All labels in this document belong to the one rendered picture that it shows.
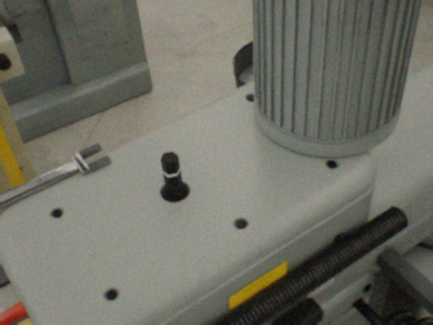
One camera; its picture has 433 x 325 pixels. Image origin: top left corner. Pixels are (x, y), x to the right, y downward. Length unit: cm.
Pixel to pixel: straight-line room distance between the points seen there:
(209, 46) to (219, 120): 348
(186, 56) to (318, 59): 357
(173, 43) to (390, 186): 354
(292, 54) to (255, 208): 19
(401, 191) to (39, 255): 54
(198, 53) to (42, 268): 361
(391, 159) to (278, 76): 32
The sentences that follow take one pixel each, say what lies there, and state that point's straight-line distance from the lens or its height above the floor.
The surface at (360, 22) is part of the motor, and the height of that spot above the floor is 209.
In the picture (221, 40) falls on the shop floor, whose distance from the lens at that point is 437.
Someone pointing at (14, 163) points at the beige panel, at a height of 54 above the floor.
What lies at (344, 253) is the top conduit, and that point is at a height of 181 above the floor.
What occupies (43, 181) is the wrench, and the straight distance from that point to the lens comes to 80.
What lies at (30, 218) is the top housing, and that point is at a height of 189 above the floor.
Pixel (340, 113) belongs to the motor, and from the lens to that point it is 75.
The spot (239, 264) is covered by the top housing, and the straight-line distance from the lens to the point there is 70.
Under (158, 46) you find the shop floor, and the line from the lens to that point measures 437.
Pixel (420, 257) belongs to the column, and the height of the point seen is 152.
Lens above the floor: 245
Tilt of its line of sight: 46 degrees down
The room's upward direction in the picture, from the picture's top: 5 degrees counter-clockwise
